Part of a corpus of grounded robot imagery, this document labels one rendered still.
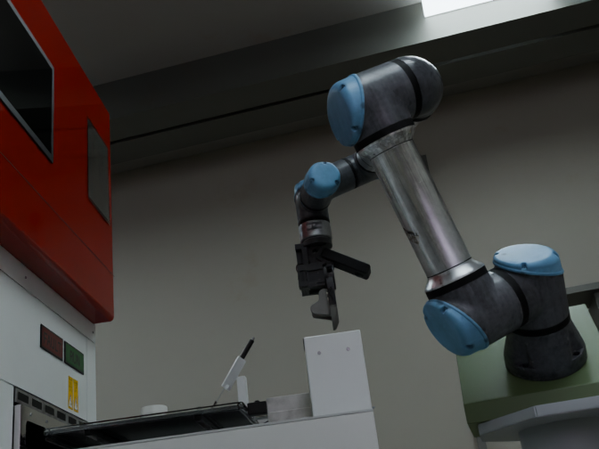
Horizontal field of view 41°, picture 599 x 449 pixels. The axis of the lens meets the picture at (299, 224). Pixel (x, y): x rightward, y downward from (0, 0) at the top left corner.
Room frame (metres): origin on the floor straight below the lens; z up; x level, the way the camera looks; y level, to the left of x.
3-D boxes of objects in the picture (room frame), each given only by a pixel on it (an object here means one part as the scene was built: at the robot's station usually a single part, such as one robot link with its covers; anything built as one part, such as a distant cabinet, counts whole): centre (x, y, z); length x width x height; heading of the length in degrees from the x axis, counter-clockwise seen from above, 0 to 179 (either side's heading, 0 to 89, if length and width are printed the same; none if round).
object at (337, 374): (1.54, -0.04, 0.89); 0.55 x 0.09 x 0.14; 178
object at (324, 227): (1.71, -0.03, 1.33); 0.08 x 0.08 x 0.05
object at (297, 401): (1.47, 0.06, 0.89); 0.08 x 0.03 x 0.03; 88
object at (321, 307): (1.70, -0.03, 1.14); 0.06 x 0.03 x 0.09; 88
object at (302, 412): (1.62, 0.05, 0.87); 0.36 x 0.08 x 0.03; 178
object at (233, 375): (1.86, 0.20, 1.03); 0.06 x 0.04 x 0.13; 88
